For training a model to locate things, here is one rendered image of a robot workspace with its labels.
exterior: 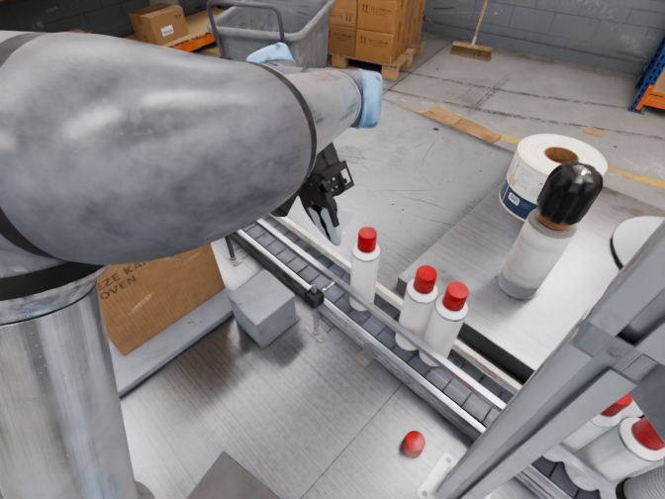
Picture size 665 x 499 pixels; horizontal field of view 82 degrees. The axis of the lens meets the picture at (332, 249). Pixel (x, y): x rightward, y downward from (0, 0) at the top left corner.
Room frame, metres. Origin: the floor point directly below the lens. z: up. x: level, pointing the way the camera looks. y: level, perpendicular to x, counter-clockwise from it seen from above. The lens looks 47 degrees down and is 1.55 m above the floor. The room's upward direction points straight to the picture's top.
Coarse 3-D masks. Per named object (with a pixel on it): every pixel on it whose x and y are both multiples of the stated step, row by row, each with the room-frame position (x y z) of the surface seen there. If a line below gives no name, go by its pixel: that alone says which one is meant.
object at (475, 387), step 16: (256, 224) 0.64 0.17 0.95; (288, 240) 0.57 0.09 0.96; (304, 256) 0.53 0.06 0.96; (320, 272) 0.49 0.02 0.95; (352, 288) 0.44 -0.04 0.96; (368, 304) 0.41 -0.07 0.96; (384, 320) 0.38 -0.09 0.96; (416, 336) 0.34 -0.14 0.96; (432, 352) 0.31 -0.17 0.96; (448, 368) 0.28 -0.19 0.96; (464, 384) 0.26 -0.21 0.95; (496, 400) 0.23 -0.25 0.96; (560, 448) 0.16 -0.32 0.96; (576, 464) 0.14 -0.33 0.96; (592, 480) 0.13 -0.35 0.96; (608, 496) 0.11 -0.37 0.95
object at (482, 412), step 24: (264, 216) 0.74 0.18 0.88; (264, 240) 0.66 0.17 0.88; (288, 264) 0.58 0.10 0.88; (336, 264) 0.58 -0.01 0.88; (336, 288) 0.51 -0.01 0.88; (360, 312) 0.45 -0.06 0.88; (384, 336) 0.39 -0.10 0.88; (408, 360) 0.34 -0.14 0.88; (456, 360) 0.34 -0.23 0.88; (432, 384) 0.29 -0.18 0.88; (456, 384) 0.29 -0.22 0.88; (480, 384) 0.29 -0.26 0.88; (480, 408) 0.25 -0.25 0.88; (552, 480) 0.14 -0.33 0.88
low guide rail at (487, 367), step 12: (288, 228) 0.68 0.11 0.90; (300, 228) 0.66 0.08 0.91; (312, 240) 0.62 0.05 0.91; (324, 252) 0.59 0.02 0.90; (348, 264) 0.55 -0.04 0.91; (384, 288) 0.48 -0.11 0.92; (396, 300) 0.45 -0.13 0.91; (456, 348) 0.35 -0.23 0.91; (468, 348) 0.35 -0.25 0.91; (468, 360) 0.33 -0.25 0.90; (480, 360) 0.32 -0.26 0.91; (492, 372) 0.30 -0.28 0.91; (504, 384) 0.28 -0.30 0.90; (516, 384) 0.28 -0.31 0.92
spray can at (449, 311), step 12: (456, 288) 0.35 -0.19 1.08; (444, 300) 0.35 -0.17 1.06; (456, 300) 0.33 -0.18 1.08; (432, 312) 0.35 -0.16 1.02; (444, 312) 0.34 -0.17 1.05; (456, 312) 0.33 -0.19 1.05; (432, 324) 0.34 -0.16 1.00; (444, 324) 0.33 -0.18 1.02; (456, 324) 0.33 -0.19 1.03; (432, 336) 0.33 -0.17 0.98; (444, 336) 0.32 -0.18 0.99; (456, 336) 0.33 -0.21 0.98; (432, 348) 0.33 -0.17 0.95; (444, 348) 0.32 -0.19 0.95
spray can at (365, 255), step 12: (372, 228) 0.48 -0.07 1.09; (360, 240) 0.46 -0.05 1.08; (372, 240) 0.46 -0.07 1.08; (360, 252) 0.46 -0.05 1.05; (372, 252) 0.46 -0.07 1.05; (360, 264) 0.45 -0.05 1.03; (372, 264) 0.45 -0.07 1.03; (360, 276) 0.45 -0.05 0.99; (372, 276) 0.45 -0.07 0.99; (360, 288) 0.45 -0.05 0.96; (372, 288) 0.45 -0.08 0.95; (372, 300) 0.46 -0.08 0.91
